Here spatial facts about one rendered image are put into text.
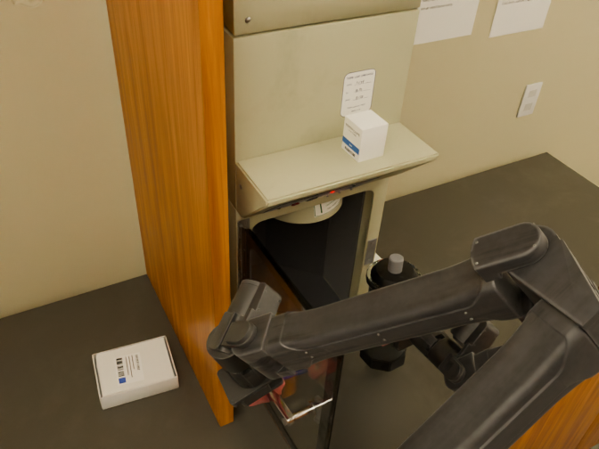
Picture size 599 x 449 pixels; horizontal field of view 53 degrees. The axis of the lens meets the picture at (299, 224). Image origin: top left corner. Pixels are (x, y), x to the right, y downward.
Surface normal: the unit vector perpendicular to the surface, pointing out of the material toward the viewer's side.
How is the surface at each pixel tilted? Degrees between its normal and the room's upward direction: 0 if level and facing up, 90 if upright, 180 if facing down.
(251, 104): 90
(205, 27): 90
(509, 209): 0
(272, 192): 0
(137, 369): 0
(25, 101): 90
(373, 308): 44
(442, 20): 90
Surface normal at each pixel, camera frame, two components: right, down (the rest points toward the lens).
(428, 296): -0.65, -0.55
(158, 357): 0.06, -0.77
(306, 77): 0.47, 0.58
